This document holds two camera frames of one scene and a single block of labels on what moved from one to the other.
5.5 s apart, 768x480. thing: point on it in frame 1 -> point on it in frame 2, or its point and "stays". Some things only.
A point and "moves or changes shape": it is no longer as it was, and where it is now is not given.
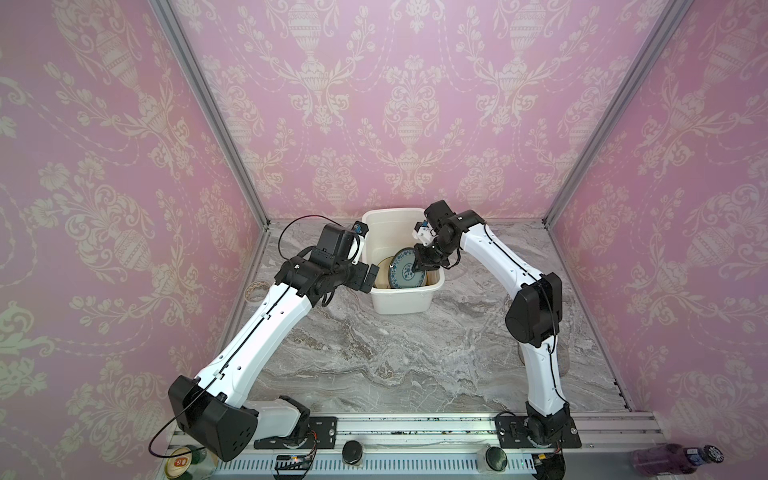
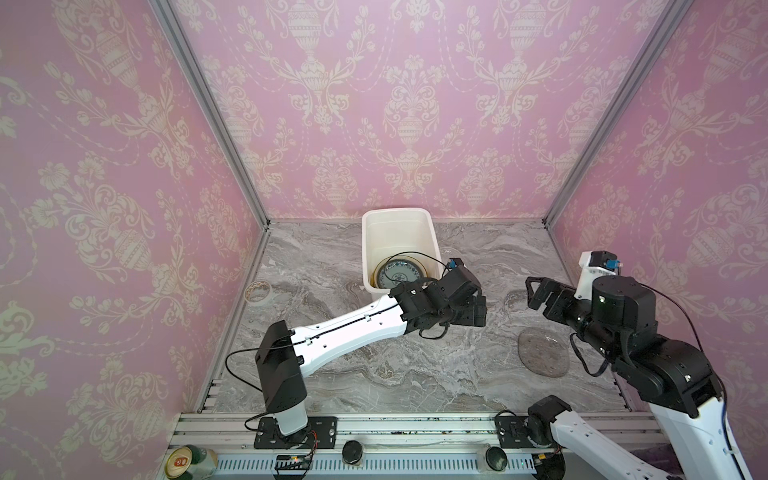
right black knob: [496, 458] stays
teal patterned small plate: [401, 274] moves or changes shape
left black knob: [352, 452] stays
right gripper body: [429, 255] -> [555, 302]
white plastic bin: [387, 232] stays
